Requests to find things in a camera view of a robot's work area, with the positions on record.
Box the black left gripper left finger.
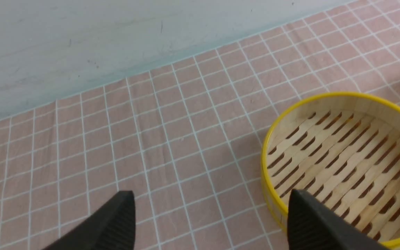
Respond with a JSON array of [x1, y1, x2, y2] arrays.
[[45, 190, 136, 250]]

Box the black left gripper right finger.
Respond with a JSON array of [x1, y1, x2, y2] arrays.
[[287, 189, 387, 250]]

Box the yellow-rimmed bamboo steamer basket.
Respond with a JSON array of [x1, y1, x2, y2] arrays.
[[261, 92, 400, 250]]

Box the pink checkered tablecloth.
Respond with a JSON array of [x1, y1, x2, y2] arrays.
[[0, 0, 400, 250]]

